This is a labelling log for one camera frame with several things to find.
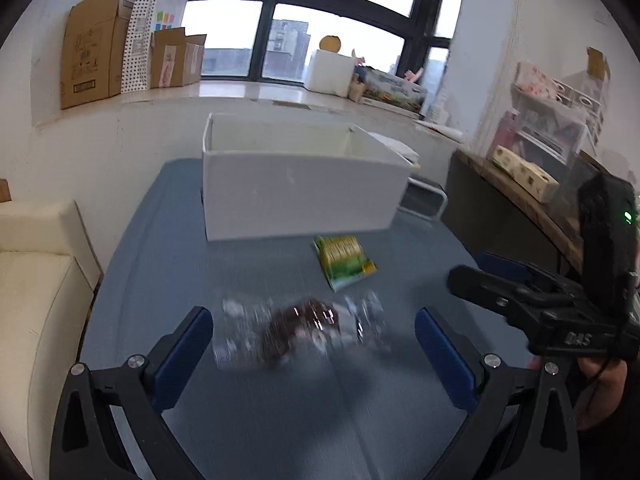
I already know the green snack packet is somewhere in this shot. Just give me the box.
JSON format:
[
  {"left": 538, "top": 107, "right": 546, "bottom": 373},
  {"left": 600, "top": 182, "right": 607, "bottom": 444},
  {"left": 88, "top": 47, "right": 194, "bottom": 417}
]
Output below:
[{"left": 314, "top": 235, "right": 378, "bottom": 292}]

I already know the clear bag brown snack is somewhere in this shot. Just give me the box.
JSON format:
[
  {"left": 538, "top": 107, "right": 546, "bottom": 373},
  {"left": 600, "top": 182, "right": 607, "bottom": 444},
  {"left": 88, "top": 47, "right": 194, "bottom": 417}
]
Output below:
[{"left": 212, "top": 292, "right": 390, "bottom": 370}]

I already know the right hand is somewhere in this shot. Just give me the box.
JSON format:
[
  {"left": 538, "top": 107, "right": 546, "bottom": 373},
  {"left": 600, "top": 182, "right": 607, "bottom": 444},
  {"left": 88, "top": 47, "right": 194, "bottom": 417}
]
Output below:
[{"left": 575, "top": 358, "right": 628, "bottom": 430}]

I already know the dark side cabinet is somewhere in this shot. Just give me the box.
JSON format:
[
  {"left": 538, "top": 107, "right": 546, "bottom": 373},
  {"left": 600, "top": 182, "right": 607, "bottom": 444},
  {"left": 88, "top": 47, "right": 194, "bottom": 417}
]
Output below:
[{"left": 442, "top": 150, "right": 582, "bottom": 280}]

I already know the black white-rimmed tray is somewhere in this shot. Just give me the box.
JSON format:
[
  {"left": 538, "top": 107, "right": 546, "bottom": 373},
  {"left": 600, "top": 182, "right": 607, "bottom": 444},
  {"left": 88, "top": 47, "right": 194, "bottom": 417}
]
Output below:
[{"left": 399, "top": 177, "right": 448, "bottom": 221}]

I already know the beige patterned tissue box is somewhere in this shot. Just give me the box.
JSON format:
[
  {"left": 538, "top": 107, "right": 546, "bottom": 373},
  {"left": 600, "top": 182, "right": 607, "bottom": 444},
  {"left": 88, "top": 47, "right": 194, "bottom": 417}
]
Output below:
[{"left": 491, "top": 145, "right": 559, "bottom": 204}]

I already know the blue table cloth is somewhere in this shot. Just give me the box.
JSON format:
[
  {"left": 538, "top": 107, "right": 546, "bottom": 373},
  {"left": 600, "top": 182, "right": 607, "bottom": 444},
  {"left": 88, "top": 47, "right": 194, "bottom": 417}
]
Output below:
[{"left": 81, "top": 159, "right": 530, "bottom": 479}]

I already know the clear drawer organizer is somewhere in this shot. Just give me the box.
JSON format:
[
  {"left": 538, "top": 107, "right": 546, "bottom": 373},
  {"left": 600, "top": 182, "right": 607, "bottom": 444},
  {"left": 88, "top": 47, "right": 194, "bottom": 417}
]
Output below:
[{"left": 500, "top": 80, "right": 605, "bottom": 182}]

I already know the cream sofa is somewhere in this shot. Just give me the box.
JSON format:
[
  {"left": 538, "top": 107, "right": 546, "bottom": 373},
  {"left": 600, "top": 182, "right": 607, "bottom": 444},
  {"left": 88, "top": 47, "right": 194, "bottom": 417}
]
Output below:
[{"left": 1, "top": 200, "right": 102, "bottom": 479}]

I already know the printed long carton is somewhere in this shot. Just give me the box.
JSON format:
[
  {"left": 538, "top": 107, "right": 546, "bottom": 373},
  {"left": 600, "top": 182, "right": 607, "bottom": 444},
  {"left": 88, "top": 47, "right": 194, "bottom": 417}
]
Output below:
[{"left": 355, "top": 66, "right": 426, "bottom": 113}]

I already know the white open box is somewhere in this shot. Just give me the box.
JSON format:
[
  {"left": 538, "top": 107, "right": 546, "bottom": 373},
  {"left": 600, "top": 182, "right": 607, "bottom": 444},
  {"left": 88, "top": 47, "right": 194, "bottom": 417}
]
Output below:
[{"left": 202, "top": 114, "right": 412, "bottom": 242}]

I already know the white foam box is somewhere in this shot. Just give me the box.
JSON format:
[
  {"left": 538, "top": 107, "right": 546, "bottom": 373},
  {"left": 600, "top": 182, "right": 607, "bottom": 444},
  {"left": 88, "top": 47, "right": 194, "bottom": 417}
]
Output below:
[{"left": 304, "top": 50, "right": 355, "bottom": 98}]

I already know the round orange object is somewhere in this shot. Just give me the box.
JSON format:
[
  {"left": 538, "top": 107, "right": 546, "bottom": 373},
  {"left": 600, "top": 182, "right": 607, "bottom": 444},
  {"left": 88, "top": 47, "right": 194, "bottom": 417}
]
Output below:
[{"left": 319, "top": 35, "right": 342, "bottom": 53}]

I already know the small open cardboard box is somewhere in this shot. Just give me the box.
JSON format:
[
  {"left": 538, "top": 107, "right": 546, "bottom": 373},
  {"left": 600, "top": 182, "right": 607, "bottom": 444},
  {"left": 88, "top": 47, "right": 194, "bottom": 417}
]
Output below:
[{"left": 150, "top": 27, "right": 206, "bottom": 89}]

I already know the large cardboard box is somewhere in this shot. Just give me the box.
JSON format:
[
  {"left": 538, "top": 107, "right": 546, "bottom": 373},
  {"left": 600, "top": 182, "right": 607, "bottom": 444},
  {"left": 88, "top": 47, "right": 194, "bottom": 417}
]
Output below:
[{"left": 61, "top": 0, "right": 134, "bottom": 110}]

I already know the white dotted paper bag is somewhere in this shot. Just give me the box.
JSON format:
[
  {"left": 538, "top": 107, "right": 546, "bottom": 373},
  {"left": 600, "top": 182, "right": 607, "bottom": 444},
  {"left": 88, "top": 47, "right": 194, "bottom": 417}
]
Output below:
[{"left": 120, "top": 0, "right": 186, "bottom": 93}]

